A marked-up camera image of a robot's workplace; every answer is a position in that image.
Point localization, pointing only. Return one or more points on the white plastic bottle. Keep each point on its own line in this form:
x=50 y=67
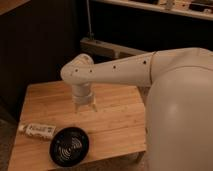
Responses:
x=37 y=130

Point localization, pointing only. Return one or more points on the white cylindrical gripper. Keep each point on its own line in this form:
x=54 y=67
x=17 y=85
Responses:
x=83 y=95

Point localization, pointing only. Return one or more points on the black ceramic bowl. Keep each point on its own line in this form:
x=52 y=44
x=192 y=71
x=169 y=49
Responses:
x=69 y=147

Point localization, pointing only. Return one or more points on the wooden table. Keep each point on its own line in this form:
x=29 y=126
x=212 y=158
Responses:
x=115 y=128

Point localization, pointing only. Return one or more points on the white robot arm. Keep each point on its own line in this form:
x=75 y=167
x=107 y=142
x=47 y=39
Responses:
x=179 y=104

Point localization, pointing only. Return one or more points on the vertical metal pole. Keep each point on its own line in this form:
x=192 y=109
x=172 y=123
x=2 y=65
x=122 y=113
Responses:
x=91 y=36

